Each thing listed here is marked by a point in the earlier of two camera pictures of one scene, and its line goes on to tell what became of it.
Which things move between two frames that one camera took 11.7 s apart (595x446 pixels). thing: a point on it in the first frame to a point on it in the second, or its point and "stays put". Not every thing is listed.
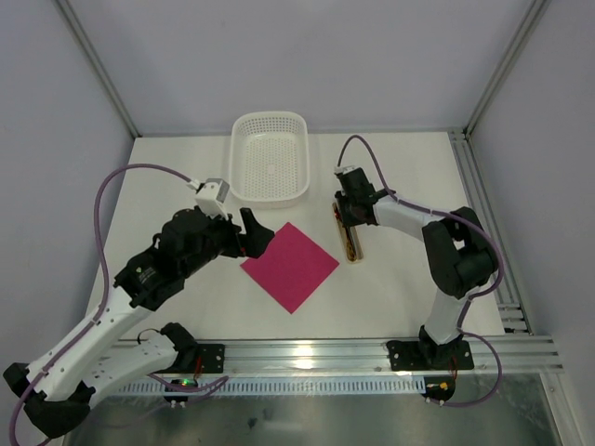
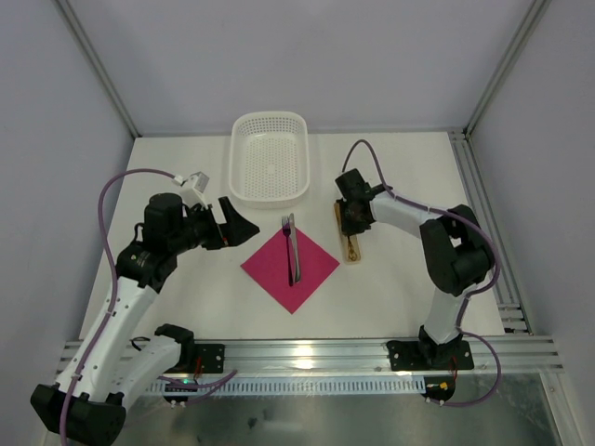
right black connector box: x=439 y=388 stays put
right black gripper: x=350 y=216 stays put
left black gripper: x=237 y=239 to x=216 y=230
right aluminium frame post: x=535 y=15 stays put
